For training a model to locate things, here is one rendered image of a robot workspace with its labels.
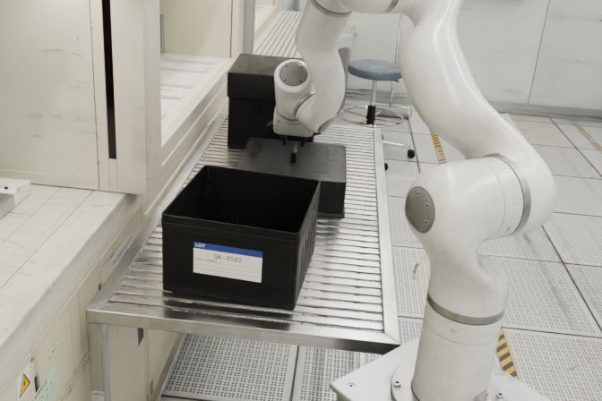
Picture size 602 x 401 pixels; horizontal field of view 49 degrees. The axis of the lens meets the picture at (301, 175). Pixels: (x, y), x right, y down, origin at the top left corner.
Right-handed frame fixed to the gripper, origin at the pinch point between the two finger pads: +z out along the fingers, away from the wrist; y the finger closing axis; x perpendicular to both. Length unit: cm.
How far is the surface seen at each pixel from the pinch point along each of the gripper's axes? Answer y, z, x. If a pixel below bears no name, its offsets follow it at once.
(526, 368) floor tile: -89, 94, 38
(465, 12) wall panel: -106, 279, -259
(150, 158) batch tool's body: 30.6, -18.3, 17.6
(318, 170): -7.2, 4.7, 6.4
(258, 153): 9.8, 11.1, 0.5
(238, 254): 6, -31, 41
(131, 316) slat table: 25, -28, 54
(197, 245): 14, -31, 40
